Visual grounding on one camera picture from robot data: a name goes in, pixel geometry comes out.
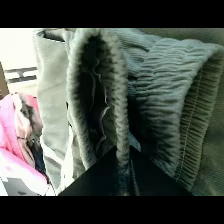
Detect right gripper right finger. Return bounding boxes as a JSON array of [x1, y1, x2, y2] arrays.
[[129, 147, 193, 197]]

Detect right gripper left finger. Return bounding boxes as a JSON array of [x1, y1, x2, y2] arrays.
[[58, 145, 120, 197]]

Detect olive green pants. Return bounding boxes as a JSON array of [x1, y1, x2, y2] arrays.
[[33, 28, 224, 197]]

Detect pale pink garment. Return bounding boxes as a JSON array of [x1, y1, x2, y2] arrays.
[[13, 94, 44, 168]]

